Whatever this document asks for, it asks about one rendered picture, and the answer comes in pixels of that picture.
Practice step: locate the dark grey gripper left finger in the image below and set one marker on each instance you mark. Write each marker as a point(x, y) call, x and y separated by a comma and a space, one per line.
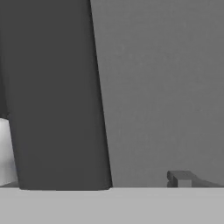
point(8, 185)

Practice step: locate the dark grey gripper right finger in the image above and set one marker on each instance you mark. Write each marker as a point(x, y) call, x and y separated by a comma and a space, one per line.
point(183, 178)

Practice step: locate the grey fridge door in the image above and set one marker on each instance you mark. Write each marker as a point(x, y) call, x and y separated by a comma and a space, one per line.
point(163, 87)

